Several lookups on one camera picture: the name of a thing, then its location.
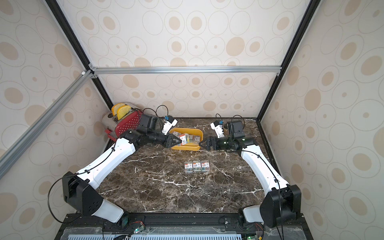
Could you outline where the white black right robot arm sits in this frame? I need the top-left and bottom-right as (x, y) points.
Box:
(199, 137), (302, 228)

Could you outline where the horizontal aluminium frame bar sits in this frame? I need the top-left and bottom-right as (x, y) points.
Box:
(91, 65), (282, 75)

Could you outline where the clear paper clip box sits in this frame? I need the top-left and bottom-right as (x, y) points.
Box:
(184, 162), (194, 173)
(179, 134), (189, 146)
(201, 161), (211, 172)
(193, 161), (202, 172)

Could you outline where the red polka dot toaster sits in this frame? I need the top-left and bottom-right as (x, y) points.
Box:
(102, 103), (143, 142)

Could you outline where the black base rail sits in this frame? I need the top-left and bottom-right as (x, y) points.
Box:
(55, 213), (313, 240)

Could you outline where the yellow plastic storage tray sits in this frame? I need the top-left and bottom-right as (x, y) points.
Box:
(169, 128), (203, 151)

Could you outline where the yellow toast slice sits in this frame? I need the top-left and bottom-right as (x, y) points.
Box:
(111, 103), (126, 116)
(117, 105), (131, 120)

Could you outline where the yellow toast slice right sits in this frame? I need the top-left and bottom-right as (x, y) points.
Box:
(117, 105), (131, 120)

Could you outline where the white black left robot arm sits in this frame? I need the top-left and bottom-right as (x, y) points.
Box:
(62, 130), (182, 228)

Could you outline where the diagonal aluminium frame bar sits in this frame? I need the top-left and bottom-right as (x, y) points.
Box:
(1, 70), (93, 177)

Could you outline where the yellow toast slice left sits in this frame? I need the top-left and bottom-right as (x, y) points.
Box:
(111, 103), (126, 116)

